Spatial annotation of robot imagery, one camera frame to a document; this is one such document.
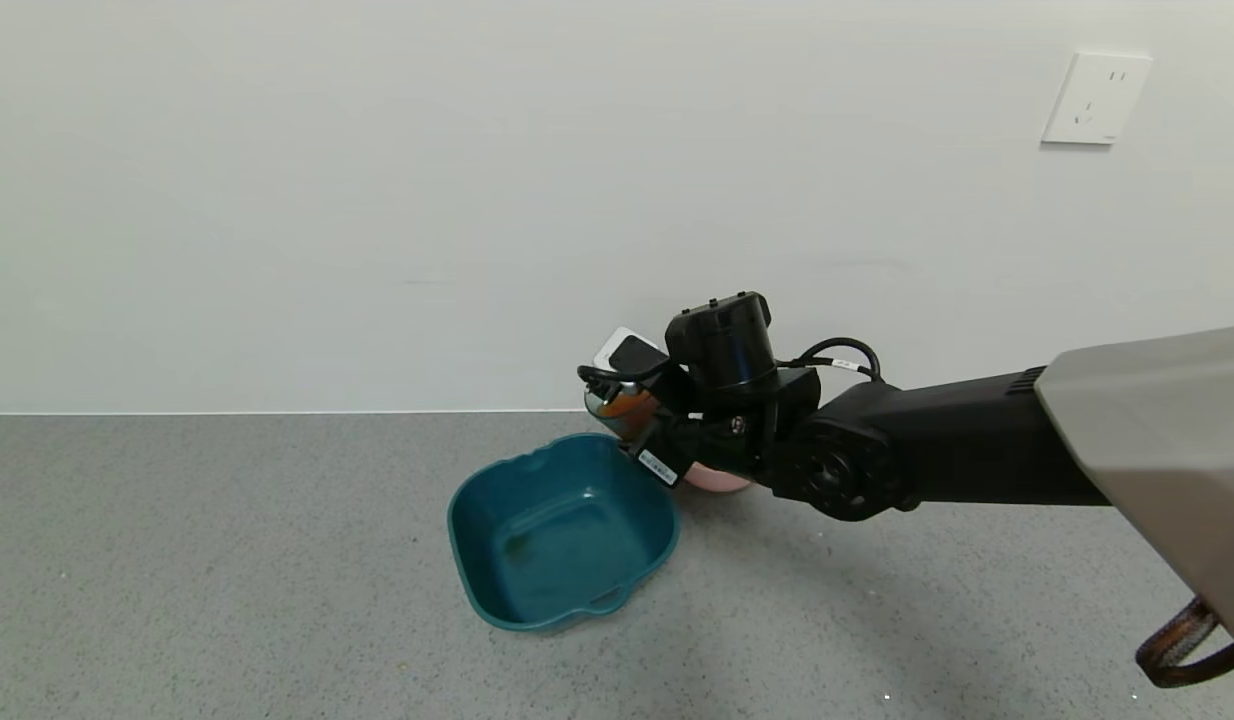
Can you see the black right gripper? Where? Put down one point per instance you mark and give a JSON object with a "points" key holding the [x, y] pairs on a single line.
{"points": [[659, 465]]}

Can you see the black and grey right robot arm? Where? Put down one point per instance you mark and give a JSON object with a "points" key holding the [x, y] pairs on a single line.
{"points": [[977, 440]]}

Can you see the white wall power outlet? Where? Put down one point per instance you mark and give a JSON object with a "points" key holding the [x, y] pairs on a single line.
{"points": [[1095, 98]]}

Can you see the teal square plastic basin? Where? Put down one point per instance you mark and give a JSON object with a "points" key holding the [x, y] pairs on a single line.
{"points": [[562, 530]]}

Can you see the pink round bowl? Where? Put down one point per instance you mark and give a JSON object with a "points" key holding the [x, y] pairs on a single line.
{"points": [[717, 482]]}

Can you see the brown liquid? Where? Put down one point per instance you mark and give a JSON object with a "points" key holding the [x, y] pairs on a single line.
{"points": [[627, 408]]}

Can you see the translucent blue plastic cup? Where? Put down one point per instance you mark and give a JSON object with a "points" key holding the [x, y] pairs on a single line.
{"points": [[617, 410]]}

